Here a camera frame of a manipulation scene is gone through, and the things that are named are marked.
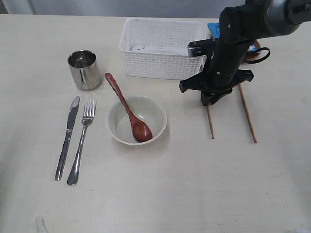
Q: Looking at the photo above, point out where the white curtain backdrop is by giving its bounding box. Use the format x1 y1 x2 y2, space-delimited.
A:
0 0 245 18

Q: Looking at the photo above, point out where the black cable loop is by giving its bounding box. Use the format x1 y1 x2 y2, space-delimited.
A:
244 47 271 64

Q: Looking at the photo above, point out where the grey speckled ceramic bowl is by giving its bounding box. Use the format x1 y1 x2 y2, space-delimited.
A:
106 96 168 148

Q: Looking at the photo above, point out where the brown wooden handled utensil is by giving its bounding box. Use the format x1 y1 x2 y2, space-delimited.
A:
104 72 153 142

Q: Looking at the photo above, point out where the brown wooden chopstick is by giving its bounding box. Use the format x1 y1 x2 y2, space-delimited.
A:
207 105 215 139
238 84 258 144

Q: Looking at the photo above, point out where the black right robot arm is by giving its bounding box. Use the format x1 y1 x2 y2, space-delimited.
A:
179 0 311 96

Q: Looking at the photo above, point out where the silver metal fork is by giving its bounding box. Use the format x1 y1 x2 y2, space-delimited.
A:
67 98 96 186

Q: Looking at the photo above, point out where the silver metal table knife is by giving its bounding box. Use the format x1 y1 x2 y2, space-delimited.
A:
55 96 80 181

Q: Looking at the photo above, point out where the blue chips bag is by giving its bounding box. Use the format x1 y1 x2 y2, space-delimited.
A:
207 23 260 53

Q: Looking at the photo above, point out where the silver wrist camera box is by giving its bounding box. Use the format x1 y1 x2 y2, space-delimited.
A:
188 38 217 57

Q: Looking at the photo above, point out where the brown round plate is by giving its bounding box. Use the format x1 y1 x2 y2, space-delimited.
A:
243 40 261 64

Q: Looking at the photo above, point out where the shiny steel cup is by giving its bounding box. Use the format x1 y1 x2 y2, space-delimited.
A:
67 50 101 90

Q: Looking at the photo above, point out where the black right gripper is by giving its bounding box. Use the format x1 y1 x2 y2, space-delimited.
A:
179 41 254 97

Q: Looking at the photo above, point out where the white perforated plastic basket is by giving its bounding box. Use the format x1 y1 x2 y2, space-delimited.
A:
119 17 207 80

